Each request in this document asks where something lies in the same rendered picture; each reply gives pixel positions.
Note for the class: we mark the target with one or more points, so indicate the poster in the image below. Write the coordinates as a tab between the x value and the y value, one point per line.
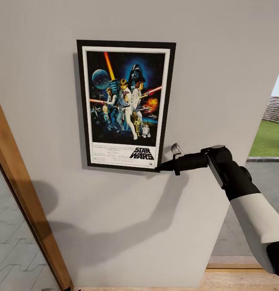
125	90

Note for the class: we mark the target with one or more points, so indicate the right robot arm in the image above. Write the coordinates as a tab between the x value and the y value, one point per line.
257	218

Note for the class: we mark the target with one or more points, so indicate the fixed window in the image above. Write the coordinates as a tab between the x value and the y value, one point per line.
231	252

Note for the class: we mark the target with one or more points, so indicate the door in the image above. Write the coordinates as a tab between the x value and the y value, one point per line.
30	259

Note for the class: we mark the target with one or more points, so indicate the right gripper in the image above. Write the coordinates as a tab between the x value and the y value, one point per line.
186	162

